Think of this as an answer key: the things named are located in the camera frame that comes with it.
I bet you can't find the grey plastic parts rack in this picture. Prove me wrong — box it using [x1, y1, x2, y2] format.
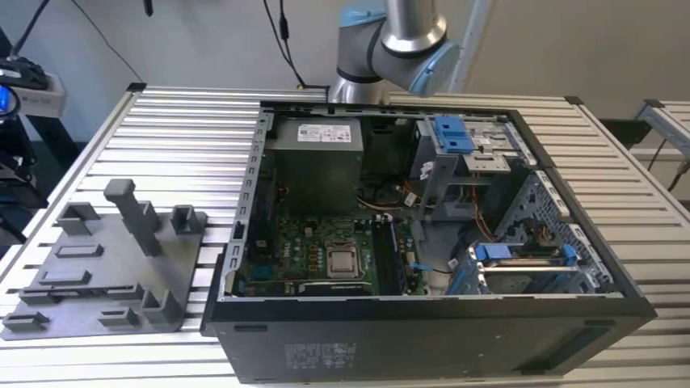
[0, 177, 211, 343]

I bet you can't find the grey power supply unit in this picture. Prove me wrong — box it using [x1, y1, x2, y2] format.
[267, 116, 364, 215]

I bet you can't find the green motherboard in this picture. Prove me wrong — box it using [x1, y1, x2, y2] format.
[237, 213, 433, 298]

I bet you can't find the silver topped CPU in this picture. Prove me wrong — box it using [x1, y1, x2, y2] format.
[329, 250, 361, 275]

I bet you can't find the black graphics card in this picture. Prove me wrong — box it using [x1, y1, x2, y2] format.
[295, 280, 378, 297]

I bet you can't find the grey metal drive cage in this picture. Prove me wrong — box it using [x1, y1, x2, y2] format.
[409, 115, 533, 221]

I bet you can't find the blue drive bay latch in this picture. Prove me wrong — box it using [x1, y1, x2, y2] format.
[434, 116, 474, 155]

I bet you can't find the black open PC case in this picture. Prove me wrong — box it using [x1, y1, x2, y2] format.
[199, 99, 660, 385]

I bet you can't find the hard disk in blue carrier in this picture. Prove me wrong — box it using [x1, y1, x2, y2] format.
[446, 241, 589, 296]

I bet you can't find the silver slatted side table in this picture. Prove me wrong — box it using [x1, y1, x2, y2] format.
[628, 99, 690, 195]

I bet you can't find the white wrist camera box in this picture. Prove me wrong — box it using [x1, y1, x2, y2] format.
[15, 72, 67, 117]

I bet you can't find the black camera cable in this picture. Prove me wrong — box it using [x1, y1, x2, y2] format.
[9, 0, 54, 65]

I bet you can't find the black hanging cable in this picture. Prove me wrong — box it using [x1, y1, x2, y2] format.
[261, 0, 313, 89]

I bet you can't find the power supply wire bundle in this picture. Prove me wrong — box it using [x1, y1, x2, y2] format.
[357, 179, 420, 213]

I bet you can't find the blue tipped data wire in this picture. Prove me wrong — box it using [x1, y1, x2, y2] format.
[410, 261, 458, 275]

